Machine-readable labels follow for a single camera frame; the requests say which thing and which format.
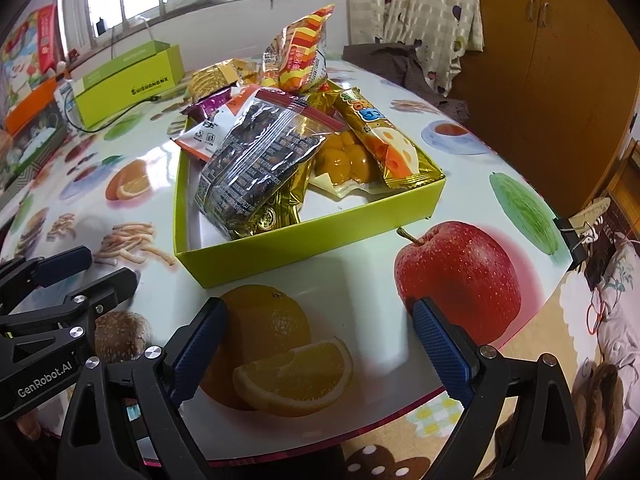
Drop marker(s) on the fruit print tablecloth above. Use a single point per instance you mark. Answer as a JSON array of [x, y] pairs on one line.
[[350, 270]]

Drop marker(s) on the yellow cheese stick packet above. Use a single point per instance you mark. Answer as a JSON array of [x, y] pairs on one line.
[[385, 145]]

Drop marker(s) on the dark brown cloth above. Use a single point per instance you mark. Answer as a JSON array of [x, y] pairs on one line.
[[400, 67]]

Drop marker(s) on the purple snack packet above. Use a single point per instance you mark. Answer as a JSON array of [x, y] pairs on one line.
[[205, 105]]

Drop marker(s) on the orange box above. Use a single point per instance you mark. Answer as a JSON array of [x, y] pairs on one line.
[[35, 105]]

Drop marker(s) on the wooden wardrobe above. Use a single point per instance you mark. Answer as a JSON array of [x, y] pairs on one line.
[[550, 60]]

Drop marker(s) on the red yellow striped snack bag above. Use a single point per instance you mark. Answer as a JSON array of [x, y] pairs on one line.
[[300, 50]]

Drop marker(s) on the clear packet of dark dates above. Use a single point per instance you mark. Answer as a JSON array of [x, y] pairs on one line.
[[255, 160]]

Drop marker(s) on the yellow chips bag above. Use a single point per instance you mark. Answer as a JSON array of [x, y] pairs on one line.
[[220, 77]]

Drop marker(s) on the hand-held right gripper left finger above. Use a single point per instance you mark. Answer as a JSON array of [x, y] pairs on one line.
[[200, 350]]

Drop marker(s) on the black binder clip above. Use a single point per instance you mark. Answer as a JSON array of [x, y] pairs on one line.
[[572, 240]]

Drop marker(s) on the patterned beige curtain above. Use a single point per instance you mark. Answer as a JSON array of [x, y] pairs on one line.
[[415, 10]]

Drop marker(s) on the white and orange snack bag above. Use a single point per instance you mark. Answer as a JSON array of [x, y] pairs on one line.
[[215, 130]]

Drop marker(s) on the white plastic bottle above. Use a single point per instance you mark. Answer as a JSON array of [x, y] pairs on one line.
[[65, 102]]

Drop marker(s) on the gold foil snack packet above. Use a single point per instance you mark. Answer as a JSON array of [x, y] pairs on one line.
[[280, 210]]

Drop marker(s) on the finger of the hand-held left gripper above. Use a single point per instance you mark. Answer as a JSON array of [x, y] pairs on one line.
[[65, 262], [117, 285]]

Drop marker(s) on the closed green cardboard box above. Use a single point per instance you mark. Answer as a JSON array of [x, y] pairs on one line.
[[125, 85]]

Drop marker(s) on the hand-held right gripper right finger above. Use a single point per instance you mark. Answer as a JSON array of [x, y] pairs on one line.
[[440, 350]]

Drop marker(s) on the shallow green cardboard tray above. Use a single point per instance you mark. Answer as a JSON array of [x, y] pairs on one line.
[[310, 240]]

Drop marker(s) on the clear packet of yellow balls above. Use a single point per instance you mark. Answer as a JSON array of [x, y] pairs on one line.
[[345, 162]]

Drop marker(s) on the colourful cartoon gift box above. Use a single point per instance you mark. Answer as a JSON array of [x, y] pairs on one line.
[[25, 55]]

